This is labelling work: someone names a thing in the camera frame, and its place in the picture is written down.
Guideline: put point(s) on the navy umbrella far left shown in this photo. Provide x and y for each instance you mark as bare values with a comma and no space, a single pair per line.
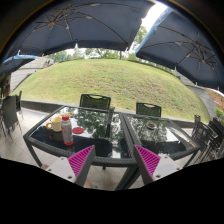
13,63

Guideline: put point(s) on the white bottle with red cap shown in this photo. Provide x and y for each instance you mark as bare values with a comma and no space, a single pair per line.
67,130

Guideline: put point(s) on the yellow mug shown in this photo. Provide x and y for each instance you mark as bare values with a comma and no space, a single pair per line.
54,124

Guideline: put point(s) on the glass-top wicker table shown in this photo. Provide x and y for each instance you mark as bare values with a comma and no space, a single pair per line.
102,130
167,138

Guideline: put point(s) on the right dark wicker chair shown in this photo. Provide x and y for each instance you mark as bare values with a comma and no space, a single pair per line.
148,109

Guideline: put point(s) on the left glass-top wicker table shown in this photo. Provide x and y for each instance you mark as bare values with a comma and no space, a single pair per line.
102,130

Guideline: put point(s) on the large navy umbrella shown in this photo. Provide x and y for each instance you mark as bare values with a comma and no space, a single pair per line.
177,43
64,24

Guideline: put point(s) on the dark chair far left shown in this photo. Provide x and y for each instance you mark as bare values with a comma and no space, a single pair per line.
9,110

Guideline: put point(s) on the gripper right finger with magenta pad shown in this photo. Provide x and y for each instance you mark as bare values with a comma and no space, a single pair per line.
153,167

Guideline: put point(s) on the small ashtray on table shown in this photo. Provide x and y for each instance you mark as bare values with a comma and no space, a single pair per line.
151,126

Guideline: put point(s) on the large navy umbrella right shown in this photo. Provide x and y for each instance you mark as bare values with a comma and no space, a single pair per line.
177,43

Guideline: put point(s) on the dark wicker chair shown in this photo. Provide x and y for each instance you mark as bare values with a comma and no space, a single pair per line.
148,109
95,101

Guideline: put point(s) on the left dark wicker chair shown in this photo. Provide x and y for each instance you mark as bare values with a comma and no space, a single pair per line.
95,101

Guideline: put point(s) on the red round lid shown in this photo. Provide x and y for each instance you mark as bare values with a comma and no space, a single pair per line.
78,130

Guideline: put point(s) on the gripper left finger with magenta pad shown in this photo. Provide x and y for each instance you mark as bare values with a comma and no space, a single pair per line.
74,168

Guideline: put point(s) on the large navy umbrella left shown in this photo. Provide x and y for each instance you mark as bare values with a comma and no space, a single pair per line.
64,24

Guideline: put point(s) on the dark chairs far right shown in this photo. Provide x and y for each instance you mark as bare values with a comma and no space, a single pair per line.
210,140

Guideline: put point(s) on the right glass-top wicker table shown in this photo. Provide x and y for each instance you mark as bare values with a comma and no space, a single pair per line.
167,138

